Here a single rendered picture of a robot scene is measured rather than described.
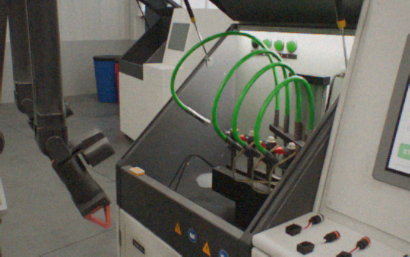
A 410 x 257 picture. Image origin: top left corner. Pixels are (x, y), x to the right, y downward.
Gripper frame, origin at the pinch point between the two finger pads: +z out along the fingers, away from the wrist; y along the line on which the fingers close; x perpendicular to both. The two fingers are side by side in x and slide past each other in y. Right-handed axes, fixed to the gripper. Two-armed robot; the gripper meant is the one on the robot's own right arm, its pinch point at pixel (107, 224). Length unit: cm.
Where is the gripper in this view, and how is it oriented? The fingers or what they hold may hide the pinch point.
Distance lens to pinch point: 105.0
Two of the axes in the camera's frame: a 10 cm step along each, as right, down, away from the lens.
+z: 3.8, 8.2, 4.2
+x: -8.0, 5.2, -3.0
